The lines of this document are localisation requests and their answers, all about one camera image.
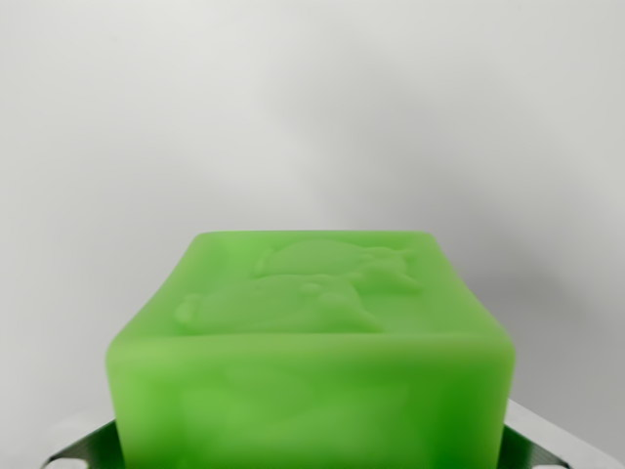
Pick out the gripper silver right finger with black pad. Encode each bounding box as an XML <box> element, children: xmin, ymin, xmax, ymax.
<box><xmin>497</xmin><ymin>399</ymin><xmax>625</xmax><ymax>469</ymax></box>

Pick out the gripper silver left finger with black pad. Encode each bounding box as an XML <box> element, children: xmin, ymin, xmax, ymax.
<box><xmin>0</xmin><ymin>394</ymin><xmax>129</xmax><ymax>469</ymax></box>

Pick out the green soft cube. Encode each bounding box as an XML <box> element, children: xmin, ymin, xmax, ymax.
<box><xmin>104</xmin><ymin>229</ymin><xmax>517</xmax><ymax>469</ymax></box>

